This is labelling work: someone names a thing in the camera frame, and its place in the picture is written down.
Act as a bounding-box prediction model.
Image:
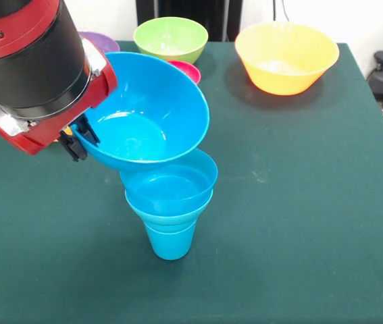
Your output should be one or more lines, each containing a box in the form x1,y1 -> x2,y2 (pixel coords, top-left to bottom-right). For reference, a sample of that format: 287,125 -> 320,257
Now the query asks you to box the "black wall cable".
271,0 -> 292,24

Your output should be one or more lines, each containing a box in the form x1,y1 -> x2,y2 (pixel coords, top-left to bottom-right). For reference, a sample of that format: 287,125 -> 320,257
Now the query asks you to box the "large yellow bowl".
234,22 -> 340,97

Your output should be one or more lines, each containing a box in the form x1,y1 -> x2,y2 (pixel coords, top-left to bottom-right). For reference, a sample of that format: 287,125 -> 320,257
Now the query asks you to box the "purple bowl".
78,31 -> 121,55

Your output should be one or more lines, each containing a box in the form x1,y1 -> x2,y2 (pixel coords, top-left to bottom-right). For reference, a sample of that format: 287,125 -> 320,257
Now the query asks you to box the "shallow blue bowl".
119,147 -> 220,217

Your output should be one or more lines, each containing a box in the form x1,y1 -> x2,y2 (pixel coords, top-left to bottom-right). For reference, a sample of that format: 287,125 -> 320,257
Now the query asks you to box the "large blue bowl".
70,51 -> 211,176

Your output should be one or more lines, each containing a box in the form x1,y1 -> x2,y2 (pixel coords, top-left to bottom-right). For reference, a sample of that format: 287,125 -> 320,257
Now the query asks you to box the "dark green tablecloth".
0,39 -> 383,324

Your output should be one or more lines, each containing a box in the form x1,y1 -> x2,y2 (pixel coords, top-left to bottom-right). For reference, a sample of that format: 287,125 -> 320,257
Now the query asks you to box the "pink red bowl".
166,60 -> 202,85

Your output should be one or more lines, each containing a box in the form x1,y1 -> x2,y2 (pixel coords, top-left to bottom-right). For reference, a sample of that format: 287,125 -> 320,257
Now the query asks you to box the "green bowl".
133,16 -> 209,65

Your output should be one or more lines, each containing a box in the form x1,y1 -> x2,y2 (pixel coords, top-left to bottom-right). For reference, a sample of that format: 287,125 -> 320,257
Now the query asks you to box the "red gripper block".
0,37 -> 119,163

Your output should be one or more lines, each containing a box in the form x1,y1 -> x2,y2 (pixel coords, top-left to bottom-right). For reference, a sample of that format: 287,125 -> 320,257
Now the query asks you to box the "blue cup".
143,219 -> 199,261

